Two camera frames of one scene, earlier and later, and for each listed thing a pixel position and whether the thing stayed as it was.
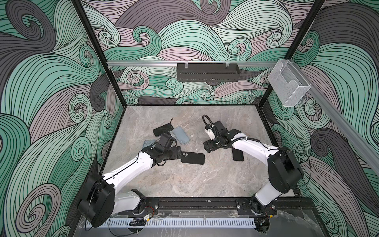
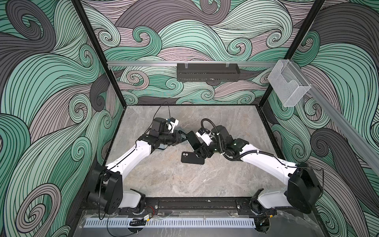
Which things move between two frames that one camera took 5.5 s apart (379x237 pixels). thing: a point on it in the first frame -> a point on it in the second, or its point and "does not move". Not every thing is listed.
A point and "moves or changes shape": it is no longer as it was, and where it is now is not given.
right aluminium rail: x=368 y=149 does not move
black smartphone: x=238 y=154 moves or changes shape
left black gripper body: x=172 y=153 -> x=170 y=139
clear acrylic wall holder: x=290 y=85 does not move
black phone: x=193 y=158 does not move
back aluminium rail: x=167 y=63 does not move
